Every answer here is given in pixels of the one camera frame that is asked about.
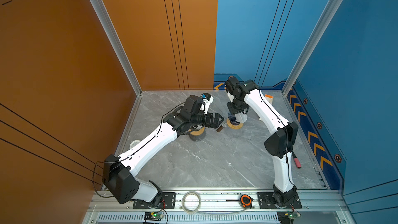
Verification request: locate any blue ribbed dripper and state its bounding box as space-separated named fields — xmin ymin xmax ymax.
xmin=228 ymin=115 xmax=238 ymax=125

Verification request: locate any grey glass carafe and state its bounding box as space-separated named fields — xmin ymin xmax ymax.
xmin=188 ymin=132 xmax=206 ymax=142

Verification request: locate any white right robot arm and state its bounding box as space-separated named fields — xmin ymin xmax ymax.
xmin=226 ymin=77 xmax=299 ymax=208

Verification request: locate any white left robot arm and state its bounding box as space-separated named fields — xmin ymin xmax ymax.
xmin=103 ymin=111 xmax=224 ymax=206

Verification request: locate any coffee filter paper pack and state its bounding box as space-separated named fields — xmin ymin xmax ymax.
xmin=263 ymin=94 xmax=274 ymax=105

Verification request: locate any clear coiled tube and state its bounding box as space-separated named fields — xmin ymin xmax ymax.
xmin=180 ymin=191 xmax=202 ymax=215

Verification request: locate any orange black tape measure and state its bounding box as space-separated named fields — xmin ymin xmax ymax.
xmin=239 ymin=195 xmax=253 ymax=209

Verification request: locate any green circuit board left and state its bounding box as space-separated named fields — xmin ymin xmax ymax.
xmin=144 ymin=212 xmax=165 ymax=223

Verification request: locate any green circuit board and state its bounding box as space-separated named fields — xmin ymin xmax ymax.
xmin=144 ymin=212 xmax=165 ymax=223
xmin=277 ymin=212 xmax=300 ymax=224

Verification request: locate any green circuit board right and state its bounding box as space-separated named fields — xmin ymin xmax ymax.
xmin=277 ymin=212 xmax=300 ymax=224

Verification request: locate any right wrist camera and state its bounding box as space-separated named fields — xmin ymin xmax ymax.
xmin=225 ymin=76 xmax=245 ymax=99

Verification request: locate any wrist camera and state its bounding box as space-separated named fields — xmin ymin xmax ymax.
xmin=225 ymin=76 xmax=245 ymax=99
xmin=181 ymin=93 xmax=214 ymax=115

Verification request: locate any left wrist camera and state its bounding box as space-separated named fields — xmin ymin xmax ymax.
xmin=181 ymin=93 xmax=214 ymax=115

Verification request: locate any red handled screwdriver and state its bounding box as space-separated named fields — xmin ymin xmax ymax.
xmin=292 ymin=152 xmax=302 ymax=169

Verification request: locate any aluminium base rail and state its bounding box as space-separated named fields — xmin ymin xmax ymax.
xmin=83 ymin=188 xmax=355 ymax=224

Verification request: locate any aluminium corner post left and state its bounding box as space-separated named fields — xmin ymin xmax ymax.
xmin=77 ymin=0 xmax=143 ymax=95

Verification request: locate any aluminium corner post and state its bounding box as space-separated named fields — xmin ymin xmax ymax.
xmin=282 ymin=0 xmax=343 ymax=96
xmin=77 ymin=0 xmax=143 ymax=95

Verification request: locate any aluminium corner post right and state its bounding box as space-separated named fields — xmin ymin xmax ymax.
xmin=282 ymin=0 xmax=343 ymax=96

